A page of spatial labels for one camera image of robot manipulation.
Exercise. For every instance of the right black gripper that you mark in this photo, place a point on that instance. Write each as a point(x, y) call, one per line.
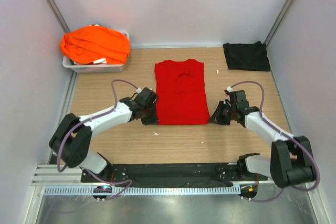
point(217, 118)

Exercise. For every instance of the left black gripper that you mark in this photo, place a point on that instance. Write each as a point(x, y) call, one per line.
point(154, 119)

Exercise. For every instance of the red t-shirt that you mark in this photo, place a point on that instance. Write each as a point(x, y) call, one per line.
point(180, 86)

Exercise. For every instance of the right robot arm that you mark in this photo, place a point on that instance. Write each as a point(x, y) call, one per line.
point(291, 161)

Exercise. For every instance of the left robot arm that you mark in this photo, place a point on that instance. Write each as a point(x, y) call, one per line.
point(72, 138)

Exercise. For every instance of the folded black t-shirt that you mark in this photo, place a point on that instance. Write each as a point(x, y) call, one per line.
point(250, 57)

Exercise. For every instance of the white red garment in basket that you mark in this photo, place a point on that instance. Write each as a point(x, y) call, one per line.
point(101, 61)

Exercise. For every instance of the orange t-shirt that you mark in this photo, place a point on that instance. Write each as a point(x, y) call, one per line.
point(93, 42)

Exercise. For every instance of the white plastic basket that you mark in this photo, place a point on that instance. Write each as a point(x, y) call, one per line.
point(68, 64)

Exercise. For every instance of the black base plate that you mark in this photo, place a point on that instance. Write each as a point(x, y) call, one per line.
point(188, 175)

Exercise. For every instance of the slotted cable duct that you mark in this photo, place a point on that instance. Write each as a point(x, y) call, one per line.
point(104, 190)

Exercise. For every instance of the right corner post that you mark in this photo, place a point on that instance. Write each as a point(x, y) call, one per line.
point(280, 17)

